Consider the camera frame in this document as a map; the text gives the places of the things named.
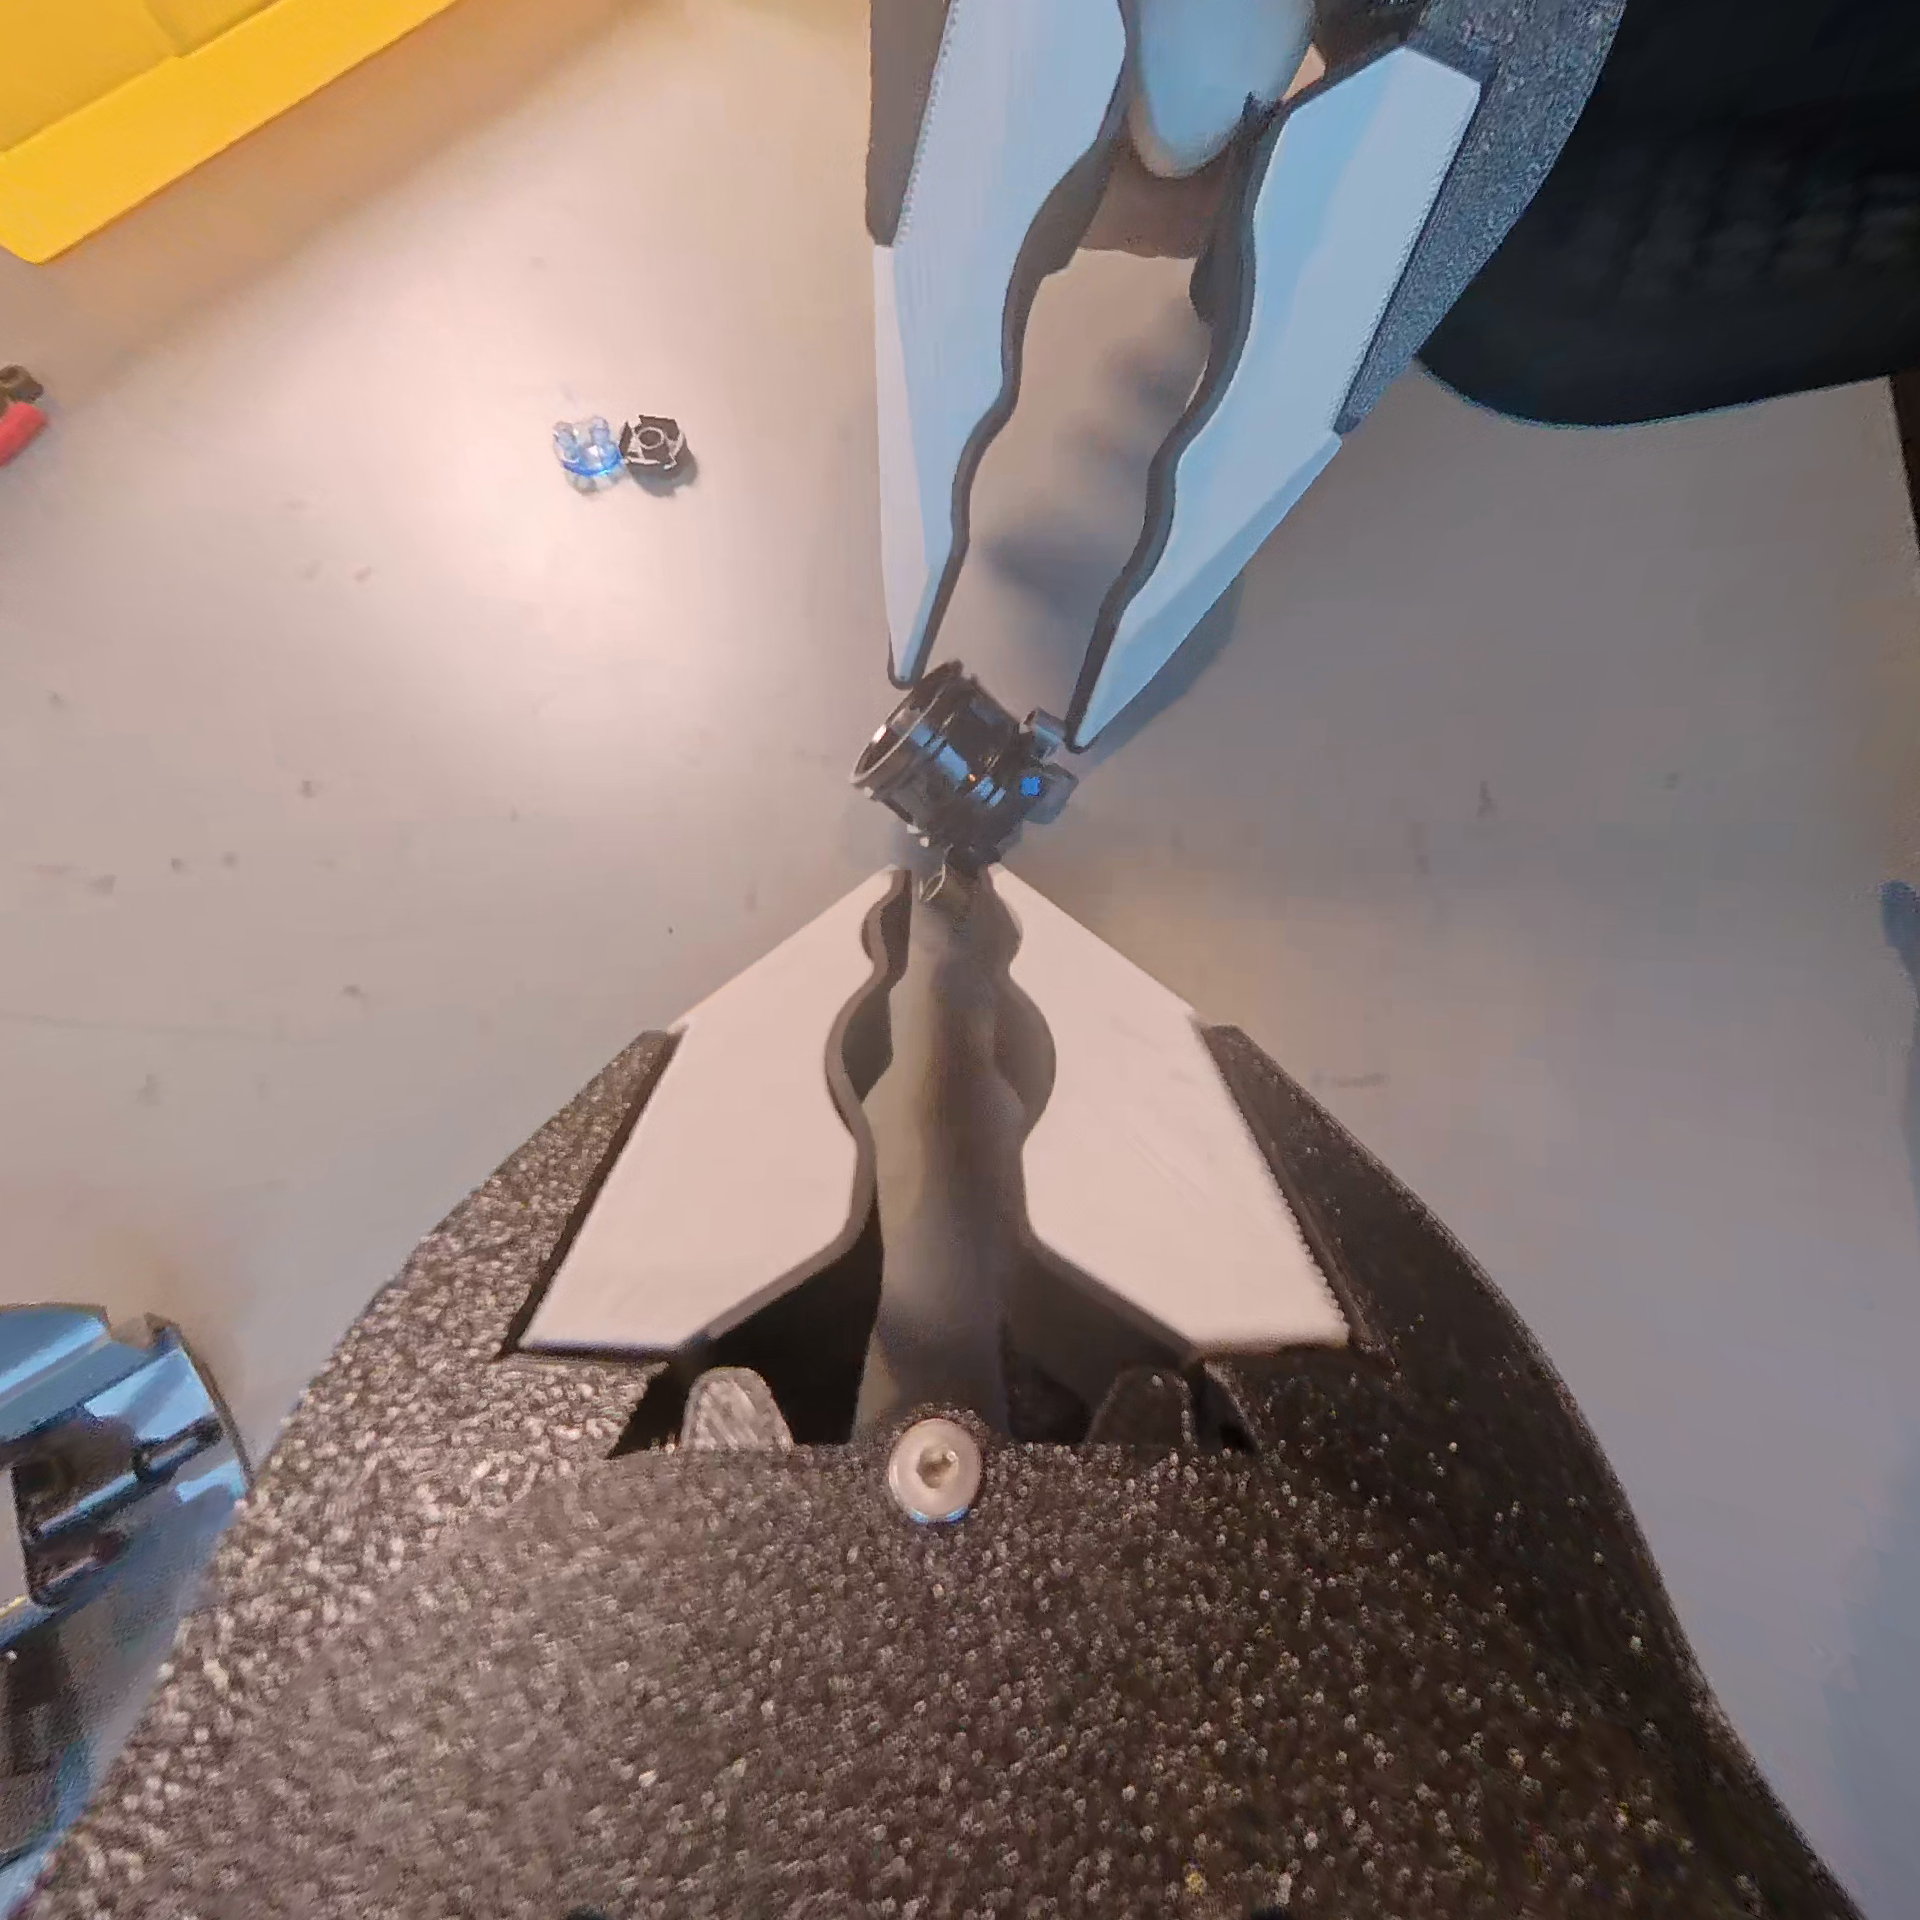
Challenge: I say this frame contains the black toy wheel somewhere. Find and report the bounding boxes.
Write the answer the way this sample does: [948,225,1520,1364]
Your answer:
[852,662,1038,843]

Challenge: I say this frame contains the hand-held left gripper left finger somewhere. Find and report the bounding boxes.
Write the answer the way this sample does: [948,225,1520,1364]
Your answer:
[516,867,914,1353]

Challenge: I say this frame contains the grey desk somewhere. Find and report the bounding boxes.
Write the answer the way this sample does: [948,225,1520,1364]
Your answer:
[0,0,1920,1920]

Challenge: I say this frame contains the yellow storage bin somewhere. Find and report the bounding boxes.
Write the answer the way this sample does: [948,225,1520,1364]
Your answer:
[0,0,455,266]

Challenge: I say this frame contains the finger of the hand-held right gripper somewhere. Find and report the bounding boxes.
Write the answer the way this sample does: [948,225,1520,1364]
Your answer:
[872,0,1132,687]
[1067,33,1486,752]

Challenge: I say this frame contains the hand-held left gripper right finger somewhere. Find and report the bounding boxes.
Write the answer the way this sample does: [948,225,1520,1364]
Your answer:
[992,867,1352,1351]

